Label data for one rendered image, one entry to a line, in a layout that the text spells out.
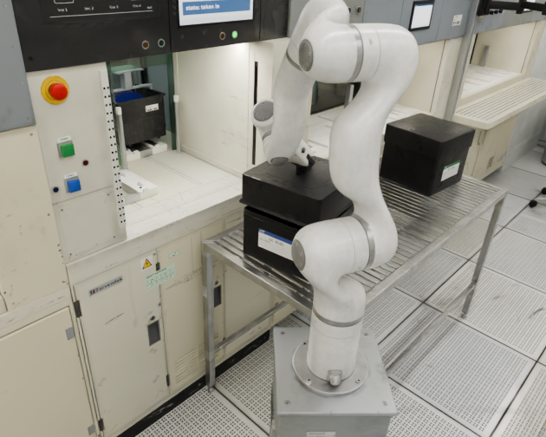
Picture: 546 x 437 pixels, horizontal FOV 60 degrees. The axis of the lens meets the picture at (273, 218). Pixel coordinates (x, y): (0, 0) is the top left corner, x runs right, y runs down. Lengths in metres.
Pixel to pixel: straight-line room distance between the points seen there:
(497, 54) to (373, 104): 3.53
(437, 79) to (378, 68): 2.05
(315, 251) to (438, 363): 1.61
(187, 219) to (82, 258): 0.37
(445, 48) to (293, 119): 1.84
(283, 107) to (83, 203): 0.62
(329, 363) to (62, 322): 0.80
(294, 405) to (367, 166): 0.58
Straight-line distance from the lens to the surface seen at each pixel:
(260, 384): 2.22
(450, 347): 2.58
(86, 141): 1.36
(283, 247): 1.51
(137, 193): 1.74
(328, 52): 0.85
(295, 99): 1.16
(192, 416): 2.12
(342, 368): 1.20
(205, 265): 1.73
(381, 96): 0.92
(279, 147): 1.20
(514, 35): 4.37
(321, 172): 1.53
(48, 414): 1.75
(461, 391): 2.40
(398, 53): 0.92
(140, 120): 2.06
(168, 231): 1.61
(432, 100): 2.98
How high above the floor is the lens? 1.68
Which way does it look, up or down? 30 degrees down
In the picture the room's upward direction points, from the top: 3 degrees clockwise
